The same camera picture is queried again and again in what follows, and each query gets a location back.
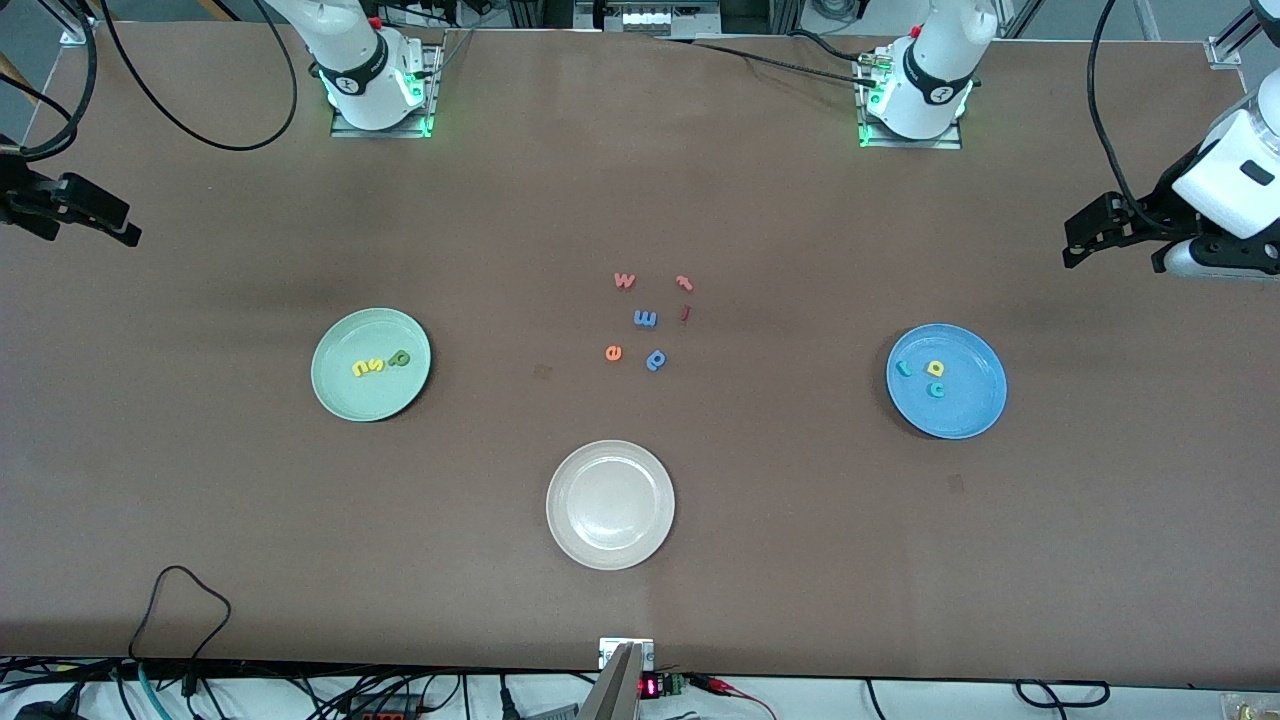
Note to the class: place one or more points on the red digit display module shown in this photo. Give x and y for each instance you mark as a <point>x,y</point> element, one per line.
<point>650,687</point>

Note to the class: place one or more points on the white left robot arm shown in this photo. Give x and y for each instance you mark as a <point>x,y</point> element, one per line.
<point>935,60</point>

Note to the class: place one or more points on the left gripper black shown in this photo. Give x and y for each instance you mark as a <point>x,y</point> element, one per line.
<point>1157,207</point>

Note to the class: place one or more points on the green plate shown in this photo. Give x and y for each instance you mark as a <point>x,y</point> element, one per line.
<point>345,385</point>

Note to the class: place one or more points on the orange power strip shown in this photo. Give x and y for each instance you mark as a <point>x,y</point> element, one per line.
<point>385,713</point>

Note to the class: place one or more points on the grey metal camera bracket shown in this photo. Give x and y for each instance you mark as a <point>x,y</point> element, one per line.
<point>615,690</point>

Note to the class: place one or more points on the wooden stick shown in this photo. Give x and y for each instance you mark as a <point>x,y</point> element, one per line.
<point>18,78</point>

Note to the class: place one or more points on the aluminium frame profile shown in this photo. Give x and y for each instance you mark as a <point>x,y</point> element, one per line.
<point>78,30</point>
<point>1225,50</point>

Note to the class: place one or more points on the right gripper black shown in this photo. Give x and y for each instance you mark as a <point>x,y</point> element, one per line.
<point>22,194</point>

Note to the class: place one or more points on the white tag plate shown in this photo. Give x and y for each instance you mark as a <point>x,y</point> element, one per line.
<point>646,655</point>

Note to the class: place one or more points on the metal device with white connectors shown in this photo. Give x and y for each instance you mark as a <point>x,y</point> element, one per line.
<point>645,18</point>

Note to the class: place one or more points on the beige small object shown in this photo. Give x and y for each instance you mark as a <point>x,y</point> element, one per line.
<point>1250,708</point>

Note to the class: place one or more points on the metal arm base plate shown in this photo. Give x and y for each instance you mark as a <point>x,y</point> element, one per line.
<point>345,130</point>
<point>950,143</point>

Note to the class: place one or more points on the blue plate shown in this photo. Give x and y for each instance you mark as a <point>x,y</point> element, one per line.
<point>970,400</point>

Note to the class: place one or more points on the blue foam letter p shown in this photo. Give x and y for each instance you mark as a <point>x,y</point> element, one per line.
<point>650,366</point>

